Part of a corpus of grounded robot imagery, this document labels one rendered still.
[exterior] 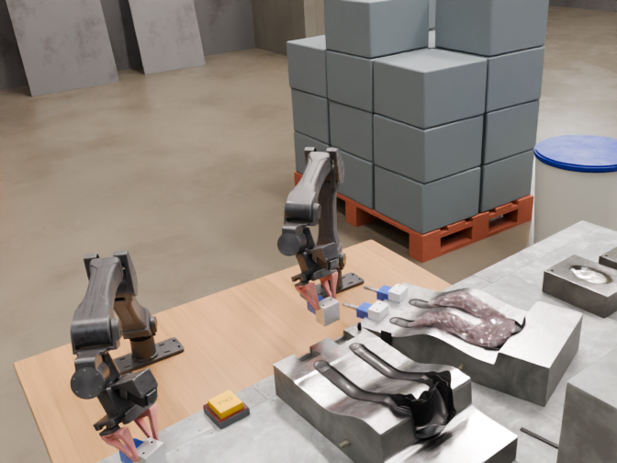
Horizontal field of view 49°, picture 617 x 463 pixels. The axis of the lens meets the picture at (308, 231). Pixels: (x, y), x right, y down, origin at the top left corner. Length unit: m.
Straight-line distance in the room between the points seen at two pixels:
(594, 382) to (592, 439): 0.05
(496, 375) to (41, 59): 7.98
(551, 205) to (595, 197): 0.22
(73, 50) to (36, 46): 0.44
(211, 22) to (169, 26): 0.97
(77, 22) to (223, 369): 7.74
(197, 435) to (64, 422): 0.33
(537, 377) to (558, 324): 0.18
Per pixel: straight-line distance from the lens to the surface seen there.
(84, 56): 9.20
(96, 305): 1.35
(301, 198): 1.68
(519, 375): 1.65
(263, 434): 1.58
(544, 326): 1.75
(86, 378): 1.25
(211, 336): 1.92
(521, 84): 4.09
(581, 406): 0.64
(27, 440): 3.05
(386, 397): 1.47
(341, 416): 1.46
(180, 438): 1.61
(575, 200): 3.71
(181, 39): 9.72
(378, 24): 3.90
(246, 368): 1.78
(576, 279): 2.05
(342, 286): 2.07
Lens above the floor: 1.85
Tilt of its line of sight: 25 degrees down
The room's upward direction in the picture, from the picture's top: 4 degrees counter-clockwise
